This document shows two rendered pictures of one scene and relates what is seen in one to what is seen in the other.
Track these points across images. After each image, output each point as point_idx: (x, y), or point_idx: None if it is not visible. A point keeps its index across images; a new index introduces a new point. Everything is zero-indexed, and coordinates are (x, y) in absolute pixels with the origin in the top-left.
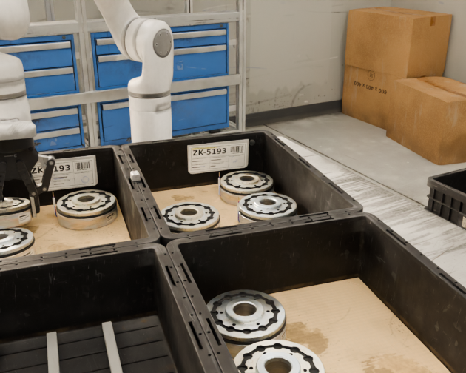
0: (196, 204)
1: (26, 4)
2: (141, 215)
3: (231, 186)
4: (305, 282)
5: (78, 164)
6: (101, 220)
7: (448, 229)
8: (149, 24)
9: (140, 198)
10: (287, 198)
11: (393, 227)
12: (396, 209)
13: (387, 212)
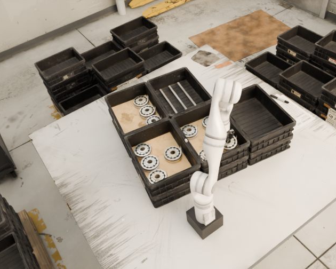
0: (172, 158)
1: None
2: (177, 125)
3: (162, 171)
4: None
5: None
6: None
7: (82, 221)
8: (197, 171)
9: (181, 132)
10: (143, 166)
11: (104, 220)
12: (98, 237)
13: (103, 234)
